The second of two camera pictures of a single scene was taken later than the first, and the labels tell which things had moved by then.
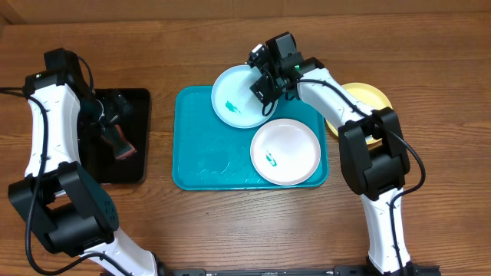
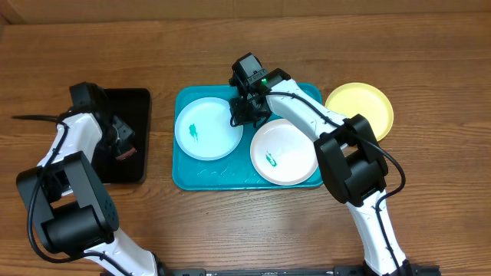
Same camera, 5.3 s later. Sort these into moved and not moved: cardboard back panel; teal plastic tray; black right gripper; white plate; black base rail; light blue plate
Moved: light blue plate; black right gripper
Not moved: white plate; teal plastic tray; black base rail; cardboard back panel
